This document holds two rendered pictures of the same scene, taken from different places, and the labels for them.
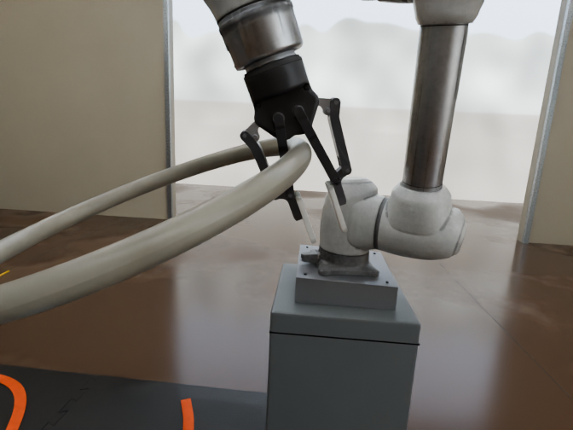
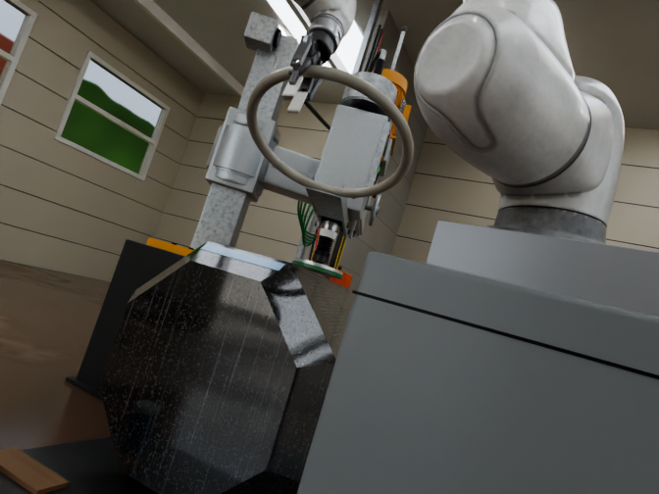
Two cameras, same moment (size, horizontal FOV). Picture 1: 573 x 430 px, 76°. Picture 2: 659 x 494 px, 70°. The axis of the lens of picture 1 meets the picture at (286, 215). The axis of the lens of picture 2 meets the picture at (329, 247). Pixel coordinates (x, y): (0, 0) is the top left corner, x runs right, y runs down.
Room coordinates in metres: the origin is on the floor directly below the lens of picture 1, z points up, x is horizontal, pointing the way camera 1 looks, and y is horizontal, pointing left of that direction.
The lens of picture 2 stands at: (1.08, -0.95, 0.71)
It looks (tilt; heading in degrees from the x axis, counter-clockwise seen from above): 7 degrees up; 113
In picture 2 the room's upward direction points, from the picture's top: 17 degrees clockwise
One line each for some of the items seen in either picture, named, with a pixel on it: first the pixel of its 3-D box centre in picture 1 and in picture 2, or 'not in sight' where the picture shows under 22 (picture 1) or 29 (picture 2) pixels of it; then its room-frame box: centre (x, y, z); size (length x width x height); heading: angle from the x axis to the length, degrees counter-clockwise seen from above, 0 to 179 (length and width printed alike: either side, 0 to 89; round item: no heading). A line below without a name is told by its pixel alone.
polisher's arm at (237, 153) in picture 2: not in sight; (278, 170); (-0.28, 1.23, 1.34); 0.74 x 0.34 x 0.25; 31
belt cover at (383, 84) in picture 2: not in sight; (367, 134); (0.20, 1.17, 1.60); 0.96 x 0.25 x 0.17; 107
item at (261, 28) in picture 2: not in sight; (263, 33); (-0.47, 0.98, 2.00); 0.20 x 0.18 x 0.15; 175
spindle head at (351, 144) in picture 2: not in sight; (349, 172); (0.27, 0.91, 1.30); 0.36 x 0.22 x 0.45; 107
